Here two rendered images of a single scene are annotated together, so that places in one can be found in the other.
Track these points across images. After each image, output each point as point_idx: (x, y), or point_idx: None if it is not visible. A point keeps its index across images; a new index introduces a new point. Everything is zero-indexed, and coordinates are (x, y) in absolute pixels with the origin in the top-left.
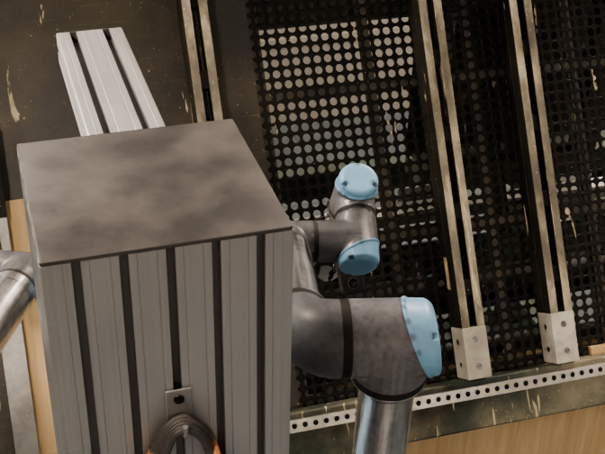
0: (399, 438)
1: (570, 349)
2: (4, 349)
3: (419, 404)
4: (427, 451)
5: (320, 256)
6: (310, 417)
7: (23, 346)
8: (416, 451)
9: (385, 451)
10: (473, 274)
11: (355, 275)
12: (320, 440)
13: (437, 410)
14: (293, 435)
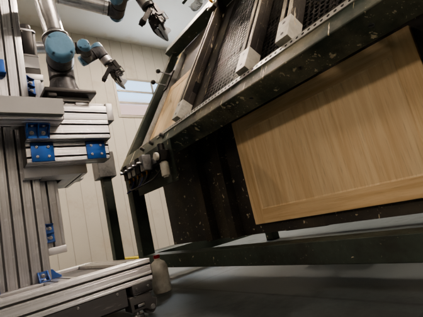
0: (36, 2)
1: (283, 31)
2: (152, 119)
3: (218, 93)
4: (290, 160)
5: (112, 4)
6: (188, 112)
7: (155, 117)
8: (284, 160)
9: (36, 9)
10: (252, 29)
11: (115, 3)
12: (188, 120)
13: (225, 93)
14: (183, 121)
